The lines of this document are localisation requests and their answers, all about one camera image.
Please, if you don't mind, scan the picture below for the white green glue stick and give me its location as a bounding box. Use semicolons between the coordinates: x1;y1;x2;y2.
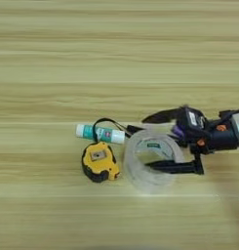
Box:
74;123;127;146

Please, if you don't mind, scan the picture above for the black marker pen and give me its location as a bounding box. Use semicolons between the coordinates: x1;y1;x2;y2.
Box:
125;124;145;135

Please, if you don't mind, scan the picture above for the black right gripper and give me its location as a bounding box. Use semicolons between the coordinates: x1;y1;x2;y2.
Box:
141;107;239;176

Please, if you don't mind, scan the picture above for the small black box white label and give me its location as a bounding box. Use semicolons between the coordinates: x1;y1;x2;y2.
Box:
179;104;209;139

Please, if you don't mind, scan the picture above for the clear adhesive tape roll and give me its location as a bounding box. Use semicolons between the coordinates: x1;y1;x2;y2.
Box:
123;128;187;195

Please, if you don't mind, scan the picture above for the yellow black tape measure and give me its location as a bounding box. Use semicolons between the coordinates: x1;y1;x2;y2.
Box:
80;117;132;184

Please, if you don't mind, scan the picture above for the purple rectangular block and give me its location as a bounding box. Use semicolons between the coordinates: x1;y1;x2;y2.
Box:
172;124;184;139

